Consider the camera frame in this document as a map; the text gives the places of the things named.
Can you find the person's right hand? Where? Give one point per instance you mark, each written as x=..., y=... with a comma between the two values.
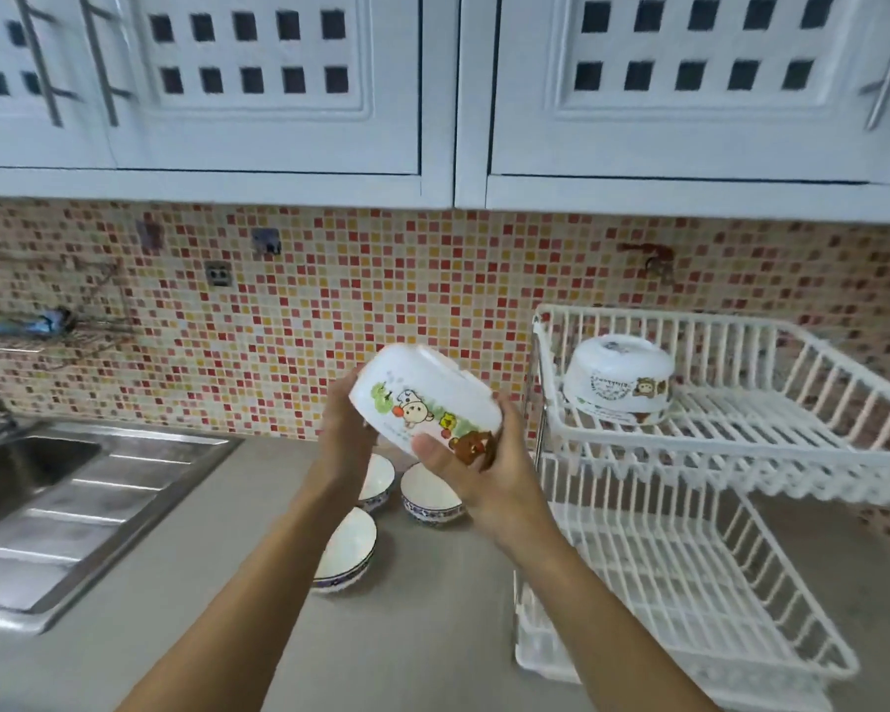
x=489, y=481

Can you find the person's left hand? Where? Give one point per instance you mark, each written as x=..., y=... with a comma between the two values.
x=345, y=435

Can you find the person's right thumb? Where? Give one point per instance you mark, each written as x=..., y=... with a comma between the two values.
x=445, y=456

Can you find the white cartoon bear bowl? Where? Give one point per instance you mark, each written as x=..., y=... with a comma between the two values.
x=619, y=378
x=424, y=401

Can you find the person's left forearm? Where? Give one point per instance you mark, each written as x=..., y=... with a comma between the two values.
x=226, y=608

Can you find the person's right forearm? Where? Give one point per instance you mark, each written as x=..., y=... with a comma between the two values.
x=601, y=630

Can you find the blue-rimmed white ceramic bowl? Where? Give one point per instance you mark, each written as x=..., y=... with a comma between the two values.
x=429, y=498
x=378, y=481
x=348, y=552

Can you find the white two-tier dish rack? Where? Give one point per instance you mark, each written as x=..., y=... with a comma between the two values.
x=712, y=467

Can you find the stainless steel sink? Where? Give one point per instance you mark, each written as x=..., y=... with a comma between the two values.
x=59, y=504

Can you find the white lattice cabinet door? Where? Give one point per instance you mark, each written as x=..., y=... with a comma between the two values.
x=267, y=74
x=704, y=81
x=7, y=74

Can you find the blue and yellow utensil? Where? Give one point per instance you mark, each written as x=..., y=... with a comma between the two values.
x=15, y=324

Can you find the metal wall hook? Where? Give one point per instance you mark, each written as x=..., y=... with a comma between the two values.
x=266, y=241
x=150, y=235
x=218, y=275

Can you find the red wall hook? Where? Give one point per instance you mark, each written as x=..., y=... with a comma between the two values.
x=656, y=260

